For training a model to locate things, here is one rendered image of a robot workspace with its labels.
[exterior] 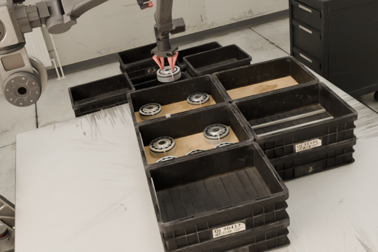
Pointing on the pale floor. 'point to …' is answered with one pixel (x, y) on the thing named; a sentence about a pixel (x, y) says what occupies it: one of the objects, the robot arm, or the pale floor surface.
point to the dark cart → (337, 32)
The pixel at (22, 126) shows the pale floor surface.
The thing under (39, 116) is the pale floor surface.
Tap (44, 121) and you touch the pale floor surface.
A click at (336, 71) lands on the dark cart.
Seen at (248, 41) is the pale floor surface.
